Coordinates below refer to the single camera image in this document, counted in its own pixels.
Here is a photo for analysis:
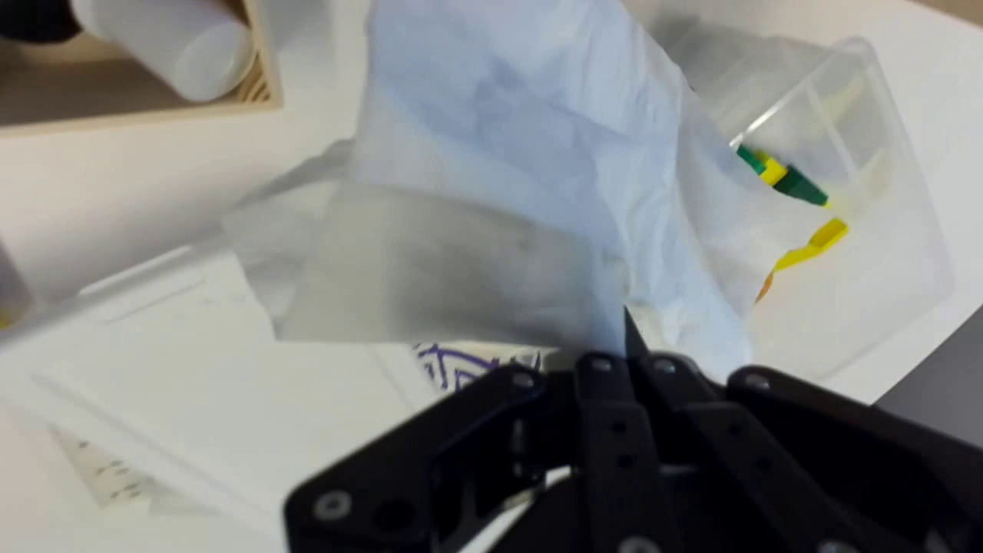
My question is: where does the clear plastic bin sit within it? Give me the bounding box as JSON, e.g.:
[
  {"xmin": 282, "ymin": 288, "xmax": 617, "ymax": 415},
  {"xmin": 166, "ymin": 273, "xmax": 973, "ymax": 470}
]
[{"xmin": 667, "ymin": 26, "xmax": 951, "ymax": 378}]

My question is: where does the white plastic lid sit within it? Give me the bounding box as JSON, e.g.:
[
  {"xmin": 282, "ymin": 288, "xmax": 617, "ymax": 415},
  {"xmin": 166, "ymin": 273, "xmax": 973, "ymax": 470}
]
[{"xmin": 0, "ymin": 239, "xmax": 436, "ymax": 529}]

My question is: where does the white paper towel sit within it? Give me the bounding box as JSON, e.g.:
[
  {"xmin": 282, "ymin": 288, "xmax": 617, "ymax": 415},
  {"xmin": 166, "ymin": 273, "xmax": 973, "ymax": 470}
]
[{"xmin": 225, "ymin": 0, "xmax": 763, "ymax": 378}]

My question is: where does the white power strip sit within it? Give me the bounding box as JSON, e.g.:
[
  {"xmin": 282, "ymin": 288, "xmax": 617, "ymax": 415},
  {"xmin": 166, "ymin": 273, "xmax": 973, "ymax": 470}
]
[{"xmin": 53, "ymin": 431, "xmax": 193, "ymax": 512}]

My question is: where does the wooden box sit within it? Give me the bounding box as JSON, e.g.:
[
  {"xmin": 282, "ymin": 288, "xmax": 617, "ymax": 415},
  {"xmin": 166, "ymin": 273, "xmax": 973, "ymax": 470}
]
[{"xmin": 0, "ymin": 0, "xmax": 280, "ymax": 135}]

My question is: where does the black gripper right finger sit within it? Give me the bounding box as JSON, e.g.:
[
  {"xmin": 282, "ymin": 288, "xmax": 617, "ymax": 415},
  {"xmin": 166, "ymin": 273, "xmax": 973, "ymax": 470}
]
[{"xmin": 626, "ymin": 317, "xmax": 983, "ymax": 553}]

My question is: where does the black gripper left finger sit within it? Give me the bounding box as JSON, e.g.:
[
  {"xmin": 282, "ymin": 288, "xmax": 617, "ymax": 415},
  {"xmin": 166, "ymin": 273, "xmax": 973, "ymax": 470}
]
[{"xmin": 282, "ymin": 355, "xmax": 662, "ymax": 553}]

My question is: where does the white plastic cup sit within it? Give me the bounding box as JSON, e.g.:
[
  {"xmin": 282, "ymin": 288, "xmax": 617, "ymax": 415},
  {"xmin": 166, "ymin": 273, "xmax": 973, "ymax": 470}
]
[{"xmin": 71, "ymin": 0, "xmax": 254, "ymax": 102}]

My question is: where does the green toy block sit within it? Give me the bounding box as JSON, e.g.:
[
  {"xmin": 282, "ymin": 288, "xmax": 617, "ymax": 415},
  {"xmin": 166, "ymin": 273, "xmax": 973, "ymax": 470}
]
[{"xmin": 739, "ymin": 145, "xmax": 830, "ymax": 206}]

